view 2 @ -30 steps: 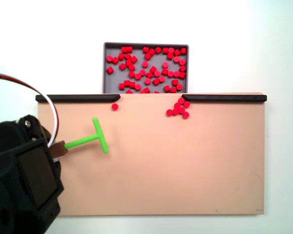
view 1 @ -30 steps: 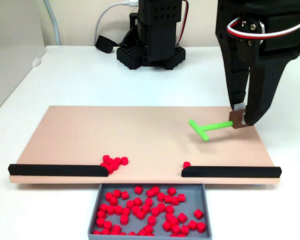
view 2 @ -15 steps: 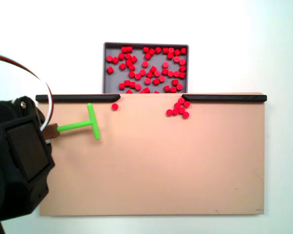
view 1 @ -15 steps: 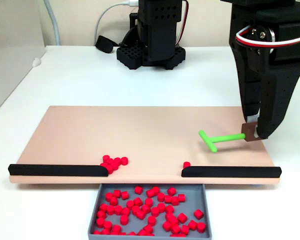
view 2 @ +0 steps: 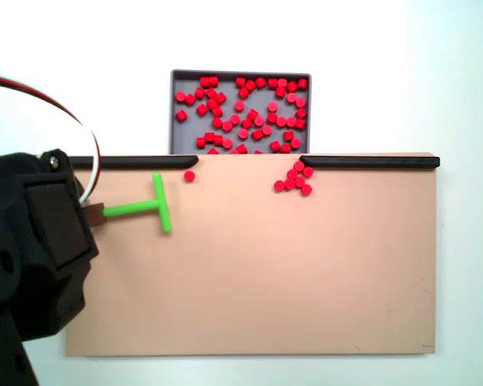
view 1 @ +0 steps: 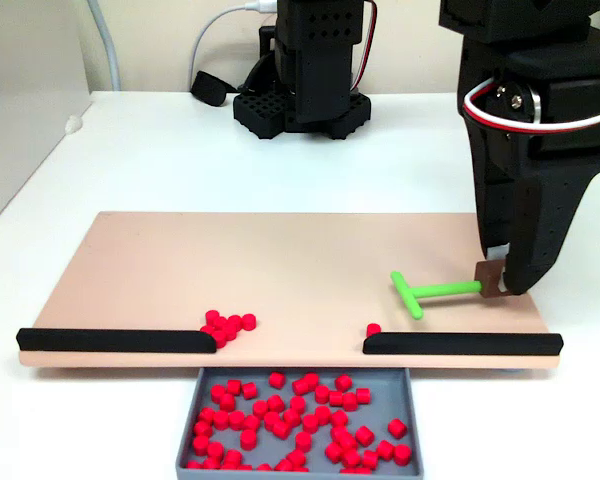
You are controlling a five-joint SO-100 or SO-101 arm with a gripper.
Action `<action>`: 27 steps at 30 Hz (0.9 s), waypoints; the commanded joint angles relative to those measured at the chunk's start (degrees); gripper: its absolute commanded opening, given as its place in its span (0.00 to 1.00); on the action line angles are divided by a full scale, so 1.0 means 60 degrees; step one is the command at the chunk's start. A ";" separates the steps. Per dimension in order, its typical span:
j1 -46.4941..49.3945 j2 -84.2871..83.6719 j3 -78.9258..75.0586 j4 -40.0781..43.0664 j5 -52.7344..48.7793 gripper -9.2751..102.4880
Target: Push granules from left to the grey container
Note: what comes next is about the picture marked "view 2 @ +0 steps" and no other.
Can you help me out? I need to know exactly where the black edge rail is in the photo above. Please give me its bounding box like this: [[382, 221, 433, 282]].
[[66, 155, 200, 170], [299, 154, 441, 170]]

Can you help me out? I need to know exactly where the white red black servo cable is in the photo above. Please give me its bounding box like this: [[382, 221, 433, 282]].
[[0, 71, 102, 204]]

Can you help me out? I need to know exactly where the pink flat board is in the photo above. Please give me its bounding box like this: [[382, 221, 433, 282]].
[[64, 151, 441, 358]]

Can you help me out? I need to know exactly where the green T-shaped pusher tool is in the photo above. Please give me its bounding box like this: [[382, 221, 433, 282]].
[[101, 171, 173, 235]]

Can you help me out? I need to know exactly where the grey tray container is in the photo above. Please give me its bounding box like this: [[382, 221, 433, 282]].
[[169, 68, 312, 156]]

